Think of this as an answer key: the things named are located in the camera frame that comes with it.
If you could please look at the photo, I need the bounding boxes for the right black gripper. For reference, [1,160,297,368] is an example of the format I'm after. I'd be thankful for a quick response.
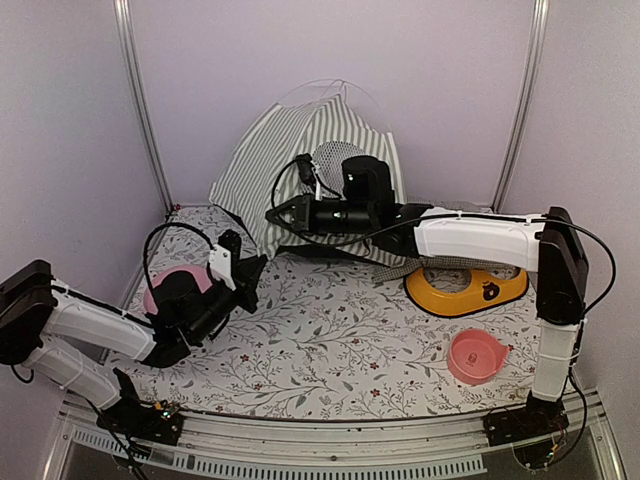
[268,191,375,235]

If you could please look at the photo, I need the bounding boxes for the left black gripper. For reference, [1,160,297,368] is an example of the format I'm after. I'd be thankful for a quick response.
[188,255,268,344]

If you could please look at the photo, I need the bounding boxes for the striped pet tent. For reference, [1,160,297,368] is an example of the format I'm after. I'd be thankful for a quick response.
[209,94,407,258]

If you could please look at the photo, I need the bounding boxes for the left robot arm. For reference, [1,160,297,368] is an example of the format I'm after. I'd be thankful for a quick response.
[1,256,267,434]

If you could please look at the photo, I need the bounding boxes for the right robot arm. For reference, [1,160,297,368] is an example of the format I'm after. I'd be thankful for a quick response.
[266,155,589,436]

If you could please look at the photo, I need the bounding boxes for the pink plate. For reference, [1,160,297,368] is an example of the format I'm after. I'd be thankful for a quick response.
[143,265,212,314]

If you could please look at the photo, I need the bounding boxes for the floral table mat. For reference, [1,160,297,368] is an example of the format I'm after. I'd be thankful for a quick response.
[102,203,566,420]

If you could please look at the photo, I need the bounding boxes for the green checkered cushion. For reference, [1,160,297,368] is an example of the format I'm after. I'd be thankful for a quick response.
[372,198,494,282]

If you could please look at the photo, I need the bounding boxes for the yellow double bowl holder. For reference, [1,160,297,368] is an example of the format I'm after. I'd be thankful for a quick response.
[403,268,529,318]

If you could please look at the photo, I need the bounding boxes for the pink bowl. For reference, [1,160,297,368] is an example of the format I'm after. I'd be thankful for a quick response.
[447,329,510,386]

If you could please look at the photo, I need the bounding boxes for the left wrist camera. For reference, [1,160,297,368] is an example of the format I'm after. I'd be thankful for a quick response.
[207,230,241,291]

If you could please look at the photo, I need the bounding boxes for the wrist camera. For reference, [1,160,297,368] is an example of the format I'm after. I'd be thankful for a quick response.
[294,154,321,200]
[207,230,241,291]

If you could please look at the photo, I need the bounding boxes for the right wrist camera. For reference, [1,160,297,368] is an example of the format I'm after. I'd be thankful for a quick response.
[294,154,321,200]

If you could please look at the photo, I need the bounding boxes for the left camera cable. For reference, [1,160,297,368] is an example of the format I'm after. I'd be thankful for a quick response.
[142,221,219,301]

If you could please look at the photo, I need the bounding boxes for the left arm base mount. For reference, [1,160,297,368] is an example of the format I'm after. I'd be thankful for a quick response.
[97,398,184,446]

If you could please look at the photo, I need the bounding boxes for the left aluminium frame post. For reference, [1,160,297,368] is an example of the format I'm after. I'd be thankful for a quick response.
[113,0,174,215]

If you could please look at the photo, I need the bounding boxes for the aluminium frame post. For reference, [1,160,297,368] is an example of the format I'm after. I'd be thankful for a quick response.
[491,0,550,212]
[113,0,174,215]

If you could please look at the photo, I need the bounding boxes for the front aluminium rail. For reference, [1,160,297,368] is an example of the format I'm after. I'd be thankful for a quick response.
[44,391,630,479]

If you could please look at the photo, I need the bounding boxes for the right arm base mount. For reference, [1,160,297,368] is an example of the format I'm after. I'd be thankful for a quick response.
[482,397,569,446]

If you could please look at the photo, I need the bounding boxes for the right aluminium frame post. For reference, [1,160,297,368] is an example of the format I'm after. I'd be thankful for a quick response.
[491,0,550,212]

